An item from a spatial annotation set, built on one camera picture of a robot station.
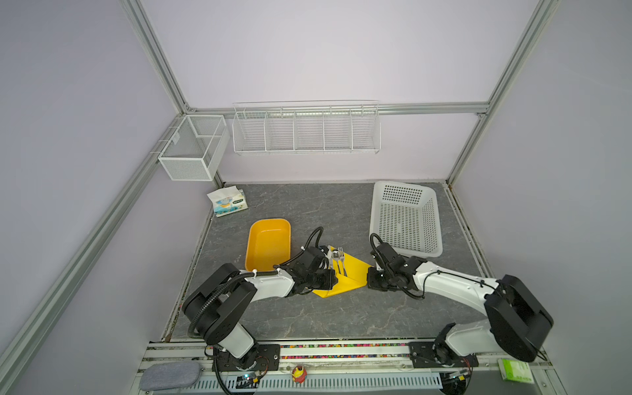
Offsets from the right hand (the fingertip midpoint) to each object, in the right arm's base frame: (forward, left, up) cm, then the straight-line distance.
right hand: (367, 284), depth 87 cm
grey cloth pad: (-27, +59, +1) cm, 65 cm away
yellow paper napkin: (+5, +4, -2) cm, 6 cm away
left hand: (0, +11, 0) cm, 11 cm away
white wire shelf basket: (+52, +22, +31) cm, 64 cm away
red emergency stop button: (-27, +22, +4) cm, 35 cm away
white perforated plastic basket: (+32, -21, -2) cm, 38 cm away
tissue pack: (+36, +58, +5) cm, 69 cm away
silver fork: (+12, +9, -2) cm, 15 cm away
